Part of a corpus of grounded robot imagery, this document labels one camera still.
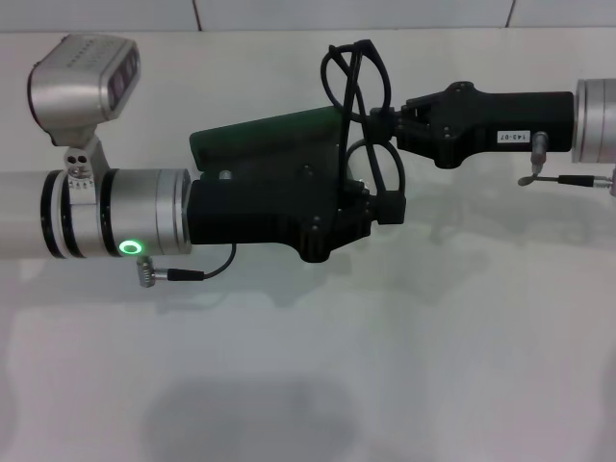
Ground black glasses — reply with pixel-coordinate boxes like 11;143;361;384
321;40;408;204

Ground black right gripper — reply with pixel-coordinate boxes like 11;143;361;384
369;81;577;168

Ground green glasses case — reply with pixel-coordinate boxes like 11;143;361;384
188;106;361;183

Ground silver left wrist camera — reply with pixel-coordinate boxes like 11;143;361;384
26;34;141;193

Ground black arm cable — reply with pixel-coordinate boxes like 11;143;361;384
517;130;616;198
136;243;237;289

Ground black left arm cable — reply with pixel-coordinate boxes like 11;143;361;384
136;243;237;289

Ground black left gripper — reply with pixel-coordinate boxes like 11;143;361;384
186;162;408;265

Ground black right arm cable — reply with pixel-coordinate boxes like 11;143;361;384
517;130;616;198

